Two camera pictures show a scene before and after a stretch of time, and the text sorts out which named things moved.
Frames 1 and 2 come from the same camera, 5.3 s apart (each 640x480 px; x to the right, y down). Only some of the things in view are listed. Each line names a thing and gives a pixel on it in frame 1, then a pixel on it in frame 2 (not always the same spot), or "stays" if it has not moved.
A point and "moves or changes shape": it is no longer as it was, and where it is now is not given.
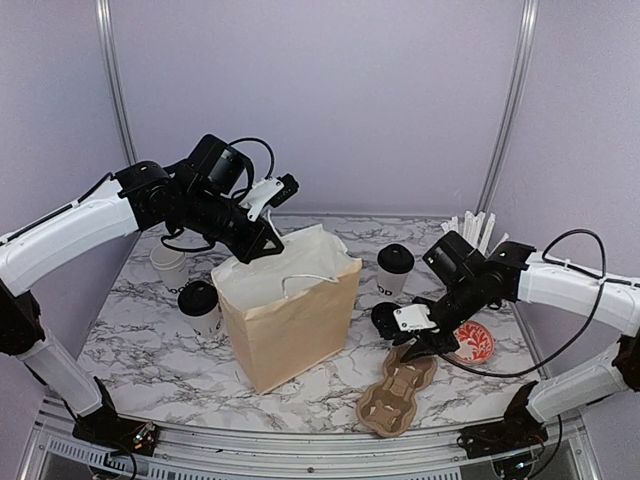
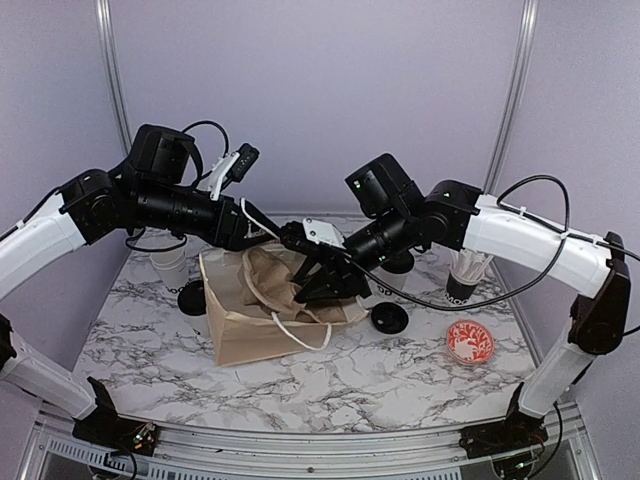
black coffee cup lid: [395, 258] stays
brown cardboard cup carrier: [388, 407] -> [269, 272]
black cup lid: [384, 320] stays
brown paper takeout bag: [291, 311] moves or changes shape
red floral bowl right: [476, 343] stays
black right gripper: [427, 345] -> [345, 280]
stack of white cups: [171, 265] stays
